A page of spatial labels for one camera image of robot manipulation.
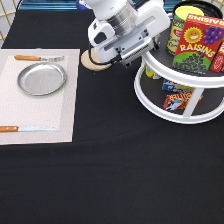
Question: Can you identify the wooden handled knife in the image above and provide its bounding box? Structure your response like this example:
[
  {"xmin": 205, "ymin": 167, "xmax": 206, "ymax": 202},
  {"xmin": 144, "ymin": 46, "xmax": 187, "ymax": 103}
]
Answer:
[{"xmin": 0, "ymin": 126, "xmax": 57, "ymax": 133}]

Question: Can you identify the beige woven placemat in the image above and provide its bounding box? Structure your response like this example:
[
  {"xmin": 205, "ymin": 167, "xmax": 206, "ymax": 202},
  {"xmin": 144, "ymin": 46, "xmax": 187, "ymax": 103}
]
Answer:
[{"xmin": 0, "ymin": 49, "xmax": 80, "ymax": 145}]

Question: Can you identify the white two-tier lazy Susan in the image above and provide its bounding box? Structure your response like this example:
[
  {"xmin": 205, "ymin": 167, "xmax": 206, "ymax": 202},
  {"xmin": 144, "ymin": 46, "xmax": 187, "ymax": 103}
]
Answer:
[{"xmin": 133, "ymin": 26, "xmax": 224, "ymax": 125}]

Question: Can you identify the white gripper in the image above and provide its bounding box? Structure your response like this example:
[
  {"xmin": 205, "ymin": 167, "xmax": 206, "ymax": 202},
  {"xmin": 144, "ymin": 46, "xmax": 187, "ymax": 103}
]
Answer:
[{"xmin": 87, "ymin": 0, "xmax": 170, "ymax": 68}]

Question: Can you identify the red raisins box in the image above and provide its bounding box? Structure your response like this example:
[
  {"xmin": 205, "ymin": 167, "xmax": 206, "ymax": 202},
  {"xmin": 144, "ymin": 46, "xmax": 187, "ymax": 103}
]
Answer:
[{"xmin": 172, "ymin": 14, "xmax": 224, "ymax": 74}]

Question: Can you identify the yellow blue tin can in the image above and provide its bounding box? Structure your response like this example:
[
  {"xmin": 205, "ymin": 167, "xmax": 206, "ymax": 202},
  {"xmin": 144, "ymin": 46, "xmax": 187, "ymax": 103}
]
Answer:
[{"xmin": 146, "ymin": 66, "xmax": 161, "ymax": 80}]

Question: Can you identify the green yellow parmesan can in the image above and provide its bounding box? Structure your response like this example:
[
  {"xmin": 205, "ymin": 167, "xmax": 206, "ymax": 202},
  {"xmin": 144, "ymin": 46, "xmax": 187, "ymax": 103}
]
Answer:
[{"xmin": 166, "ymin": 6, "xmax": 204, "ymax": 55}]

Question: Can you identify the wooden handled fork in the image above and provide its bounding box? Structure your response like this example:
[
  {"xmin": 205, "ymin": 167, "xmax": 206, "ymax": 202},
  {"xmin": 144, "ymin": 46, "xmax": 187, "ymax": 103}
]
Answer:
[{"xmin": 14, "ymin": 55, "xmax": 64, "ymax": 62}]

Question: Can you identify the round metal plate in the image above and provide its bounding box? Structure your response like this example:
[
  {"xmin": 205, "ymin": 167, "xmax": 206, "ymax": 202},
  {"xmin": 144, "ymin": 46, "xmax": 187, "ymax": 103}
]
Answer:
[{"xmin": 17, "ymin": 62, "xmax": 67, "ymax": 96}]

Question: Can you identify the black ribbed bowl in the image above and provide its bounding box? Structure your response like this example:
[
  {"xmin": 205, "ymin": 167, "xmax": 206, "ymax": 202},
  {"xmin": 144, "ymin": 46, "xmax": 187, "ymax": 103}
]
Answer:
[{"xmin": 173, "ymin": 0, "xmax": 223, "ymax": 19}]

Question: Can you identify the yellow blue small box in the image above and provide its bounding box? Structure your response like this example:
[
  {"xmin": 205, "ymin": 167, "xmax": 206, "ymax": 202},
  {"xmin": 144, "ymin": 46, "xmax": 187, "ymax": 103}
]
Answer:
[{"xmin": 162, "ymin": 79, "xmax": 194, "ymax": 93}]

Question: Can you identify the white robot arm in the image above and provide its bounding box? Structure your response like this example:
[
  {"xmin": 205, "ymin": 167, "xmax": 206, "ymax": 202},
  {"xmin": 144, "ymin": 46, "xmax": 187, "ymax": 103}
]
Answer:
[{"xmin": 85, "ymin": 0, "xmax": 170, "ymax": 65}]

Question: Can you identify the red blue small box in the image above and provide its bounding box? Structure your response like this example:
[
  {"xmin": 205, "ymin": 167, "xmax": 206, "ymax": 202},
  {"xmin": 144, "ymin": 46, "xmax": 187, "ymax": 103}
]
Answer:
[{"xmin": 162, "ymin": 92, "xmax": 203, "ymax": 112}]

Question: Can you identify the round wooden coaster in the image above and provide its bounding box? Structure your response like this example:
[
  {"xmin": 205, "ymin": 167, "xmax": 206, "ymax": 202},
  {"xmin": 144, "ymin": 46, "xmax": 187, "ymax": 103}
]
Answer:
[{"xmin": 81, "ymin": 49, "xmax": 110, "ymax": 71}]

